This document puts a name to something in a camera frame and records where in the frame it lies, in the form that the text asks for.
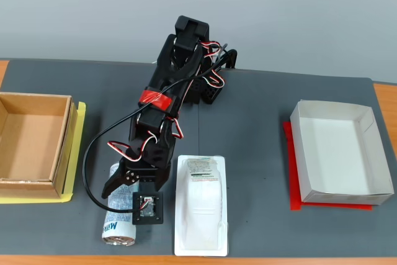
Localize grey table mat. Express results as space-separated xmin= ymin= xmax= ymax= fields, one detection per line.
xmin=0 ymin=59 xmax=397 ymax=258

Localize red white black servo wires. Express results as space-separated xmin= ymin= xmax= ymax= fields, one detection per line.
xmin=107 ymin=40 xmax=226 ymax=162

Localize red paper sheet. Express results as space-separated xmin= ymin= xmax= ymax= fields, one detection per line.
xmin=282 ymin=121 xmax=373 ymax=212

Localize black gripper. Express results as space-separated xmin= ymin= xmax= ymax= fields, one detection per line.
xmin=101 ymin=136 xmax=174 ymax=199

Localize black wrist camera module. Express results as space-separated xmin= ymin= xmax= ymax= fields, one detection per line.
xmin=132 ymin=191 xmax=164 ymax=225

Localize red tape wrap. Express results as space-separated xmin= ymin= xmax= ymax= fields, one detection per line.
xmin=138 ymin=89 xmax=174 ymax=111

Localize white cardboard box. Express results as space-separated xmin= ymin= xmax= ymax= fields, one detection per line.
xmin=290 ymin=99 xmax=395 ymax=206

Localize brown cardboard box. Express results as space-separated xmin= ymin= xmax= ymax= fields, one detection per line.
xmin=0 ymin=91 xmax=78 ymax=199

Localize white and blue drink can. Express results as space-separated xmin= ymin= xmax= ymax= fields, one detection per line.
xmin=101 ymin=162 xmax=139 ymax=246

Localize white plastic blister package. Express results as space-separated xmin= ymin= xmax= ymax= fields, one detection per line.
xmin=173 ymin=154 xmax=230 ymax=257

